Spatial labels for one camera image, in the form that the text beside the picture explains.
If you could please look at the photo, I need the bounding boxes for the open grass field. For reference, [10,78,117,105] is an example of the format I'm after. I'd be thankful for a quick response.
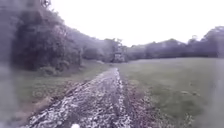
[116,57,224,128]

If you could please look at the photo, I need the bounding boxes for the distant row of trees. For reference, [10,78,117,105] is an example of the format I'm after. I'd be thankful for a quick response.
[113,25,224,64]

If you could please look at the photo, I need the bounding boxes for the grass verge beside wood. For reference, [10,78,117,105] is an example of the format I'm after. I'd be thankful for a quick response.
[0,59,111,128]

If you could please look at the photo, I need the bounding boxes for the wood of dark trees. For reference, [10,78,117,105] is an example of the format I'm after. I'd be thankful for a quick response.
[0,0,116,76]

